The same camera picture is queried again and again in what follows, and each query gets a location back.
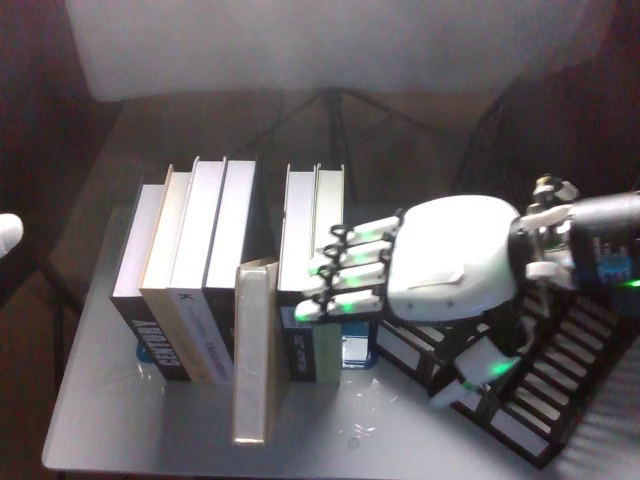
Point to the beige spine book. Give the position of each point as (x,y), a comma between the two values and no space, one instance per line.
(165,235)

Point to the white backdrop cloth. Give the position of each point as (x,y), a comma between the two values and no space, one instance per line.
(325,40)

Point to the black tripod stand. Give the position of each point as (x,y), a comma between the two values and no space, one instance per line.
(333,130)

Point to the white spine K book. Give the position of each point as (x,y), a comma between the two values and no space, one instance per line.
(197,220)

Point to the black three-slot file rack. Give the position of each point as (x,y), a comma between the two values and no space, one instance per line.
(442,367)

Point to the black book white label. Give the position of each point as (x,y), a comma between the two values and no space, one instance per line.
(297,225)

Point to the clear plastic scrap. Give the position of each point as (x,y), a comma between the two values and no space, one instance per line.
(372,387)

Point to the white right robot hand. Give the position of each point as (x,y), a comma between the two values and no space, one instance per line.
(450,250)

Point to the black Century book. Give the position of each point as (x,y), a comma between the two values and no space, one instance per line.
(140,240)

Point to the green spine book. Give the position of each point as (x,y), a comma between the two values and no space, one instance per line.
(330,200)

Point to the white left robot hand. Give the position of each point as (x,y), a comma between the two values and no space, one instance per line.
(10,235)

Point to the cream hardcover book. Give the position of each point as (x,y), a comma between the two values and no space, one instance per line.
(252,350)

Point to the black Let It Be book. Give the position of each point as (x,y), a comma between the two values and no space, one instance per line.
(230,215)

